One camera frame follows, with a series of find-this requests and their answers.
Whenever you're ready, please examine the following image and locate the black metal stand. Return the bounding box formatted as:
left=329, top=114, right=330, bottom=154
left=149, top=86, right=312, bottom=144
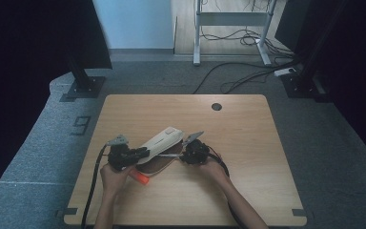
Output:
left=280, top=0, right=351, bottom=103
left=65, top=56, right=108, bottom=100

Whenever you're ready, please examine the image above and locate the white pencil case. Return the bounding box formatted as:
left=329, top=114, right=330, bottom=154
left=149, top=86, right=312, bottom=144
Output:
left=135, top=126, right=186, bottom=177

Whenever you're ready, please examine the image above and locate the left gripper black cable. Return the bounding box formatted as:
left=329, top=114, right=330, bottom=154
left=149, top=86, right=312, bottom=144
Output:
left=80, top=143, right=110, bottom=229

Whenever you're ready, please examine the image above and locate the white power strip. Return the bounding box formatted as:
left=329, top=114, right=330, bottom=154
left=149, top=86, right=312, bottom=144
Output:
left=273, top=67, right=297, bottom=78

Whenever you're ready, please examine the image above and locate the white desk frame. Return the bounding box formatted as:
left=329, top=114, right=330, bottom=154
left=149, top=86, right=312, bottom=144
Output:
left=193, top=0, right=279, bottom=68

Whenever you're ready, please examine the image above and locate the tangle of black cables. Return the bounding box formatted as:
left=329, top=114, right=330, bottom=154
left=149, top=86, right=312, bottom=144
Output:
left=199, top=26, right=297, bottom=61

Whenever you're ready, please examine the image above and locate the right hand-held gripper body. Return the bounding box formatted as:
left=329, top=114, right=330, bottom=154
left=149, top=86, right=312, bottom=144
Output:
left=181, top=130, right=212, bottom=166

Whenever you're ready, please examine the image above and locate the black curtain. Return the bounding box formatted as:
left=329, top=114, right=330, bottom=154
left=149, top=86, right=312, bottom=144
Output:
left=0, top=0, right=113, bottom=204
left=274, top=0, right=366, bottom=171

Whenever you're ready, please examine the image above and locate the long black floor cable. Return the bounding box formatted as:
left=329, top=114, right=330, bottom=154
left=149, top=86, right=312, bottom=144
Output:
left=193, top=60, right=300, bottom=95

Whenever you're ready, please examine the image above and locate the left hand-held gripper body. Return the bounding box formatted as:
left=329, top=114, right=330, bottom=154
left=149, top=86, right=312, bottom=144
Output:
left=106, top=134, right=138, bottom=172

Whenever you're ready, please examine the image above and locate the grey tape piece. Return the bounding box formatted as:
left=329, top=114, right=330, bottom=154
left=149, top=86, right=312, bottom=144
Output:
left=291, top=208, right=308, bottom=218
left=55, top=207, right=78, bottom=219

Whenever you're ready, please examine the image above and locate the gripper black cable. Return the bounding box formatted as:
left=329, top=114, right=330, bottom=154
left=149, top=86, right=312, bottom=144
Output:
left=207, top=145, right=250, bottom=229
left=80, top=143, right=110, bottom=229

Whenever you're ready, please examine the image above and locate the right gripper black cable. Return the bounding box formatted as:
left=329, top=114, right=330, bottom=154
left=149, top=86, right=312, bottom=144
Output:
left=207, top=145, right=250, bottom=229

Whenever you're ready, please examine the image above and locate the person's left hand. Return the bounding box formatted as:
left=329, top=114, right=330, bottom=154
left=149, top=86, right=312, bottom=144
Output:
left=99, top=162, right=135, bottom=198

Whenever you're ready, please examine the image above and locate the orange highlighter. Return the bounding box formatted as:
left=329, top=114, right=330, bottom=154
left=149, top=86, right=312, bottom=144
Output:
left=129, top=169, right=150, bottom=186

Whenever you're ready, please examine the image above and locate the person's right hand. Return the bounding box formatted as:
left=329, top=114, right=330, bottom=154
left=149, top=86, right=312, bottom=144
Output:
left=197, top=155, right=232, bottom=189

